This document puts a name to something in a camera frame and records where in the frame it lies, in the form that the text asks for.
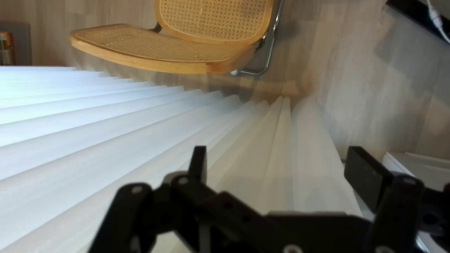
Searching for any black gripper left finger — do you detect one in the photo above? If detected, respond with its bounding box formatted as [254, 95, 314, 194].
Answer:
[89, 145, 283, 253]

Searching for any white cable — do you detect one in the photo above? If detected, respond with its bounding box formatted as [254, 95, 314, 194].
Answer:
[422, 0, 450, 34]

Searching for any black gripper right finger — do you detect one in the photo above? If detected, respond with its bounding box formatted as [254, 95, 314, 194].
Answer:
[344, 145, 450, 253]

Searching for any cane seat chrome chair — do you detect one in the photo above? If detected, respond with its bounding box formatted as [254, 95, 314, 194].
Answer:
[69, 0, 286, 79]

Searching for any white sheer curtain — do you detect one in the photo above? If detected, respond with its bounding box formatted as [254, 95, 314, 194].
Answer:
[0, 65, 374, 253]

